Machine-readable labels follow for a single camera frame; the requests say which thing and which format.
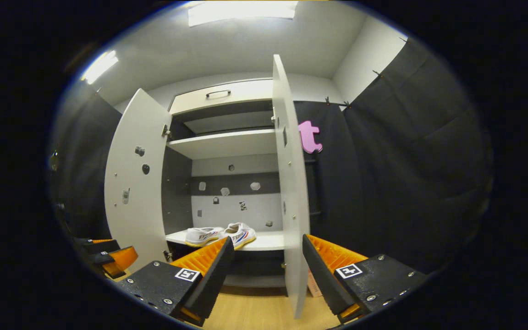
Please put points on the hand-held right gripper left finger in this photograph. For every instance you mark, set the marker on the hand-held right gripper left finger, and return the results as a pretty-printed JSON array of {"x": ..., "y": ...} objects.
[{"x": 213, "y": 279}]

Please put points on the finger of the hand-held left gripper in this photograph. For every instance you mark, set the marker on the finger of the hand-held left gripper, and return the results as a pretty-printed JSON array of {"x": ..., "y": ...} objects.
[
  {"x": 119, "y": 261},
  {"x": 99, "y": 246}
]

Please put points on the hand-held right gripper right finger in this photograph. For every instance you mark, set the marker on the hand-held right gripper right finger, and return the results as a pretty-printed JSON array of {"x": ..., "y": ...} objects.
[{"x": 322, "y": 279}]

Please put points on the white cabinet door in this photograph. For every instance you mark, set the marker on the white cabinet door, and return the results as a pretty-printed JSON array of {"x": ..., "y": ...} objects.
[
  {"x": 291, "y": 206},
  {"x": 129, "y": 229}
]

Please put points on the white shoe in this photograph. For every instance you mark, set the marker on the white shoe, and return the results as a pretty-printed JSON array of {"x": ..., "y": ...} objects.
[
  {"x": 202, "y": 236},
  {"x": 241, "y": 233}
]

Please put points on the white shoe cabinet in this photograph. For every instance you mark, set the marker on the white shoe cabinet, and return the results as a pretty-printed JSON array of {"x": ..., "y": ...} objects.
[{"x": 241, "y": 215}]

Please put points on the white cabinet shelf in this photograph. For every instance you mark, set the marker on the white cabinet shelf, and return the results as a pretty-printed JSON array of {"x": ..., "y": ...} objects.
[
  {"x": 268, "y": 240},
  {"x": 222, "y": 144},
  {"x": 227, "y": 122}
]

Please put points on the white cabinet drawer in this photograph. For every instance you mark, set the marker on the white cabinet drawer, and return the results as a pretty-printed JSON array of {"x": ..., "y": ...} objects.
[{"x": 255, "y": 91}]

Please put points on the black backdrop cloth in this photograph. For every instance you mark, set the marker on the black backdrop cloth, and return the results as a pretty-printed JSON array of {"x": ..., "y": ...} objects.
[
  {"x": 337, "y": 192},
  {"x": 80, "y": 174},
  {"x": 420, "y": 160}
]

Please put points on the ceiling light panel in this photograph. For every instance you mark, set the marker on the ceiling light panel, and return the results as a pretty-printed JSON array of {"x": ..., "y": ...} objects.
[
  {"x": 99, "y": 66},
  {"x": 241, "y": 13}
]

